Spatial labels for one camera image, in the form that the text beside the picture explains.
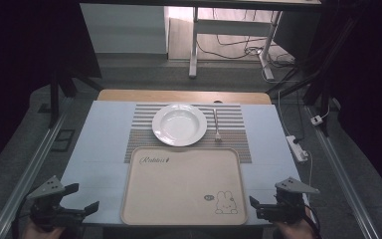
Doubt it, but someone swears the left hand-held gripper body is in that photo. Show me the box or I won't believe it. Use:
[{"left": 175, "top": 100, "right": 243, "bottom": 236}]
[{"left": 26, "top": 175, "right": 88, "bottom": 232}]

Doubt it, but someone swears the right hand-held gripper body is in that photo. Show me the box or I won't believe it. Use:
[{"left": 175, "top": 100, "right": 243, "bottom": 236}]
[{"left": 256, "top": 176, "right": 321, "bottom": 224}]

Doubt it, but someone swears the person's left hand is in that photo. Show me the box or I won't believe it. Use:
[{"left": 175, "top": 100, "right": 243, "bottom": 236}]
[{"left": 22, "top": 222, "right": 66, "bottom": 239}]

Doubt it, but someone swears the person's right hand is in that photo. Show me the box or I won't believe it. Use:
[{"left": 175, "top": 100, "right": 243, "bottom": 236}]
[{"left": 273, "top": 215, "right": 316, "bottom": 239}]

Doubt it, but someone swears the white power strip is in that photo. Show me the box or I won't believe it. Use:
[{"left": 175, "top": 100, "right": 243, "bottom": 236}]
[{"left": 285, "top": 134, "right": 309, "bottom": 163}]

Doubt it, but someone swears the black floor panel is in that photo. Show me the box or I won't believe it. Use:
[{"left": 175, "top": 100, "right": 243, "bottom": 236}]
[{"left": 50, "top": 128, "right": 77, "bottom": 153}]

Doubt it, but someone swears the beige tray with rabbit print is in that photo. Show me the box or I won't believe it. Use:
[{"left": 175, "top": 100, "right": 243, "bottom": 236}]
[{"left": 119, "top": 146, "right": 249, "bottom": 227}]

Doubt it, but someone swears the striped woven placemat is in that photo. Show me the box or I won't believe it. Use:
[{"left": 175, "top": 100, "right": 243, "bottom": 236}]
[{"left": 123, "top": 103, "right": 253, "bottom": 164}]

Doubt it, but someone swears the silver fork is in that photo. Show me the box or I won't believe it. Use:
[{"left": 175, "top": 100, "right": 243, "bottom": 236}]
[{"left": 212, "top": 108, "right": 224, "bottom": 144}]

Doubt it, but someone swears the black metal stand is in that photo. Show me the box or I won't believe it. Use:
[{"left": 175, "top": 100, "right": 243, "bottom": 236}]
[
  {"left": 266, "top": 13, "right": 362, "bottom": 137},
  {"left": 47, "top": 64, "right": 104, "bottom": 129}
]

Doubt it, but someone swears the white round plate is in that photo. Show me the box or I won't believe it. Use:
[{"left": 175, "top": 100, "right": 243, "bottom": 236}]
[{"left": 151, "top": 103, "right": 209, "bottom": 147}]

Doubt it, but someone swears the dark curtain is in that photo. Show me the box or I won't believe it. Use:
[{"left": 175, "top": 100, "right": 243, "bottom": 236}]
[
  {"left": 0, "top": 0, "right": 102, "bottom": 180},
  {"left": 321, "top": 0, "right": 382, "bottom": 203}
]

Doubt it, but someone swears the thin white cable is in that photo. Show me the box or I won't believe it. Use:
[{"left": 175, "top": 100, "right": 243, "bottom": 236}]
[{"left": 305, "top": 149, "right": 314, "bottom": 187}]

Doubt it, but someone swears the aluminium rail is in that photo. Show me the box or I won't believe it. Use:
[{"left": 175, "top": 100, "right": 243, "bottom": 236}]
[
  {"left": 305, "top": 105, "right": 381, "bottom": 239},
  {"left": 0, "top": 111, "right": 68, "bottom": 239}
]

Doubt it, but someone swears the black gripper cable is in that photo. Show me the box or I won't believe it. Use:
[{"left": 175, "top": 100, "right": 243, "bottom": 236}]
[{"left": 305, "top": 204, "right": 323, "bottom": 239}]

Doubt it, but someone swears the tangle of floor cables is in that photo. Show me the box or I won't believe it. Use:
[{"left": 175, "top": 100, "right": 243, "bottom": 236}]
[{"left": 195, "top": 8, "right": 297, "bottom": 84}]

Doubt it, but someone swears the white desk frame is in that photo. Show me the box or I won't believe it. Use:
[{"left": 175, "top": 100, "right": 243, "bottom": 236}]
[{"left": 188, "top": 6, "right": 284, "bottom": 81}]

